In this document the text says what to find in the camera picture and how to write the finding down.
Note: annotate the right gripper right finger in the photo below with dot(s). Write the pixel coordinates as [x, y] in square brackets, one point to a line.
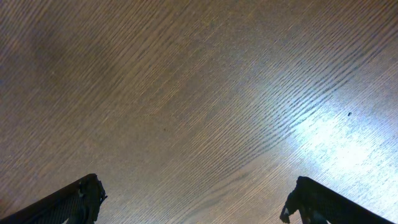
[319, 204]

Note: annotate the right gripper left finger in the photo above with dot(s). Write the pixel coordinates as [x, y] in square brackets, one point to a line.
[78, 202]

